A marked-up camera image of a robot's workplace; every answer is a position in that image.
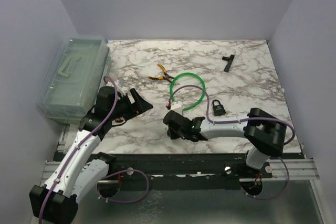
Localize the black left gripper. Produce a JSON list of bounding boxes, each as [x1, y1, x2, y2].
[[110, 88, 153, 121]]

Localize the green cable lock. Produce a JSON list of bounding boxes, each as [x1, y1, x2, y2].
[[170, 72, 206, 111]]

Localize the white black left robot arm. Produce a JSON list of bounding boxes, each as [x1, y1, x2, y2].
[[29, 86, 153, 223]]

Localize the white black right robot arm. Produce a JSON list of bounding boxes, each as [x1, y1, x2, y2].
[[163, 108, 288, 178]]

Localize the yellow utility knife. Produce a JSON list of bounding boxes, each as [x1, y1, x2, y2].
[[112, 117, 126, 126]]

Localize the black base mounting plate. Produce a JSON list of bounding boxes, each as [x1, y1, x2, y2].
[[88, 152, 272, 191]]

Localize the black padlock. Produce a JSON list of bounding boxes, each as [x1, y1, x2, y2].
[[212, 99, 226, 116]]

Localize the clear plastic storage box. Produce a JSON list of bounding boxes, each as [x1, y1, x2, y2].
[[37, 35, 111, 124]]

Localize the black T-shaped tool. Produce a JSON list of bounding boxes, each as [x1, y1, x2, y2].
[[222, 55, 235, 73]]

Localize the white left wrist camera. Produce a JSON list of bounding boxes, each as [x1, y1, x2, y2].
[[116, 78, 129, 96]]

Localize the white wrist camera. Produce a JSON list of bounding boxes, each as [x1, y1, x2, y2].
[[116, 78, 129, 96], [166, 101, 182, 110]]

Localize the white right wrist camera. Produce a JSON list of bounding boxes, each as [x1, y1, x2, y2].
[[166, 101, 182, 110]]

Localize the yellow handled pliers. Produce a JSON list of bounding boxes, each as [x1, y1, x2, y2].
[[148, 63, 174, 84]]

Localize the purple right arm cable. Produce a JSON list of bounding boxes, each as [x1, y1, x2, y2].
[[167, 84, 297, 200]]

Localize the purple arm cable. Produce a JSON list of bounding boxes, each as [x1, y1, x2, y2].
[[167, 84, 297, 200], [38, 76, 150, 221]]

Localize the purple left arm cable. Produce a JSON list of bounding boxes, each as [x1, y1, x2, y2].
[[38, 76, 150, 221]]

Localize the aluminium rail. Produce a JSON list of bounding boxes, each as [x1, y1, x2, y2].
[[40, 159, 320, 185]]

